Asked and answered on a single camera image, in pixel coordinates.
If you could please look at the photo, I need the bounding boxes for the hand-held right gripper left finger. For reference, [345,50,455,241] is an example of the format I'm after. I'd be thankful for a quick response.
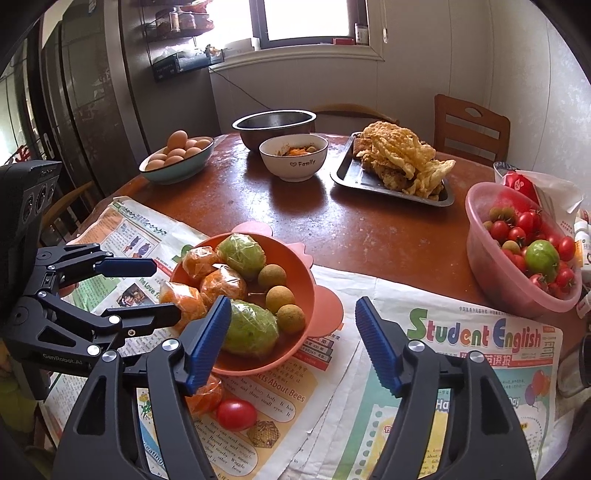
[52,295,232,480]

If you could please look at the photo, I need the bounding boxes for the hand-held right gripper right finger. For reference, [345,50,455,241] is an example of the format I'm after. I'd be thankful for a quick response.
[355,296,536,480]

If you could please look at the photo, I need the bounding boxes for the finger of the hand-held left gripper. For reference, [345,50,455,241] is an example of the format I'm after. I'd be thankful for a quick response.
[28,244,158,296]
[95,302,183,352]

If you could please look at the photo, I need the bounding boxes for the plastic-wrapped orange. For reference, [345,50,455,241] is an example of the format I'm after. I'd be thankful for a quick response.
[199,267,249,311]
[185,371,225,414]
[159,281,208,334]
[182,246,221,280]

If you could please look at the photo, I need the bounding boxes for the red tomato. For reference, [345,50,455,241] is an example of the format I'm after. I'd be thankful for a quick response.
[217,399,258,432]

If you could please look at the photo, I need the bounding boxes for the orange plate with ears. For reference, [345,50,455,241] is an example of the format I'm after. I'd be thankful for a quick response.
[168,220,345,377]

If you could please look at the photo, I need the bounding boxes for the person's left forearm green sleeve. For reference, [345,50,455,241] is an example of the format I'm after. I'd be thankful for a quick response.
[0,369,58,467]

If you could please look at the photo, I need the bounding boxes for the wrapped green citrus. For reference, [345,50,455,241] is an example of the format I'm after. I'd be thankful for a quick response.
[222,299,280,356]
[215,233,267,282]

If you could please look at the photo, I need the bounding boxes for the light wooden chair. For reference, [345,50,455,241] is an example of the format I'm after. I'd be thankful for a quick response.
[44,180,100,245]

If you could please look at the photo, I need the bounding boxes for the newspaper with colourful headline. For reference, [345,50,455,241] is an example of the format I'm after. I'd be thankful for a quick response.
[286,265,565,480]

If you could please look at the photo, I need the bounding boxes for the newspaper with cartoon panda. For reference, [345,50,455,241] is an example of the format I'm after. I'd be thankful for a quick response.
[44,196,363,480]

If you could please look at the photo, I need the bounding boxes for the teal enamel bowl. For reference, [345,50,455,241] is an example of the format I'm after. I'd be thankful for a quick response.
[139,136,216,186]

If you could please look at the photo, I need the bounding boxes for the pile of brown eggs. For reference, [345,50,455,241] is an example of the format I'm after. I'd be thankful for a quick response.
[145,130,212,172]

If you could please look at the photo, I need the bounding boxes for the pink plastic basin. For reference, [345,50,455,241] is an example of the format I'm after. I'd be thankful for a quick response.
[465,181,583,319]

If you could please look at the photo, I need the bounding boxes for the dark glossy cabinet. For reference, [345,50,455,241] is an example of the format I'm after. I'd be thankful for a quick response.
[0,0,222,217]

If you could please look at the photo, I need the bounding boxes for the metal baking tray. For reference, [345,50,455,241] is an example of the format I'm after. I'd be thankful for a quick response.
[330,131,455,208]

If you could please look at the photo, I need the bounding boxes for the green tomato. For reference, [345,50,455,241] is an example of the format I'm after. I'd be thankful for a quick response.
[525,240,561,282]

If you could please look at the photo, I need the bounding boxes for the pile of fried food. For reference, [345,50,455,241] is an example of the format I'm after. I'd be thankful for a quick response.
[353,121,457,200]

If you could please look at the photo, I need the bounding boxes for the white ceramic bowl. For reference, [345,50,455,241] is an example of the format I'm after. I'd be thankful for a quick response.
[259,134,329,182]

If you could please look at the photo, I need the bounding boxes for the heap of cherry tomatoes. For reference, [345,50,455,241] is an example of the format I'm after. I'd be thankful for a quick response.
[482,208,578,298]

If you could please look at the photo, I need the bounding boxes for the stainless steel bowl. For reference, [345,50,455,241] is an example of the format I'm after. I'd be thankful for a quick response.
[232,109,317,153]

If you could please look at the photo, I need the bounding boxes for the food scraps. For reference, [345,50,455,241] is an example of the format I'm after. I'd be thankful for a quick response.
[277,143,320,158]

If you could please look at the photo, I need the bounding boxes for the wooden chair with cutout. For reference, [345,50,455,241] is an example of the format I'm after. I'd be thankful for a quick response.
[434,95,511,164]

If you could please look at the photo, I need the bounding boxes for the white medicine bottle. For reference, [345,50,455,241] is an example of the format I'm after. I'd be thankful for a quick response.
[573,219,591,268]

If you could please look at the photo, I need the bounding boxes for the red and white bag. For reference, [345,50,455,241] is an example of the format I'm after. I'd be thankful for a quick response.
[493,161,585,222]

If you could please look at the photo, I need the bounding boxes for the white radiator cover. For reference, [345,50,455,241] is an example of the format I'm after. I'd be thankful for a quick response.
[209,44,385,136]

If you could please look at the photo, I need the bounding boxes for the wooden chair with curved back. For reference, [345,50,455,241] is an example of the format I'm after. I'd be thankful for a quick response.
[314,104,400,132]

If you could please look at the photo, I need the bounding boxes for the window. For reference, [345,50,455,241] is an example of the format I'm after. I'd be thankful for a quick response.
[249,0,371,49]

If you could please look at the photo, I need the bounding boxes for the black cable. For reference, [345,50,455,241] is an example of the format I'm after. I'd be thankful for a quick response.
[212,69,315,114]

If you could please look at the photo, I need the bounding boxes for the metal wall rack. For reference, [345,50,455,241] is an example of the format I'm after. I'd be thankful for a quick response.
[139,0,227,84]

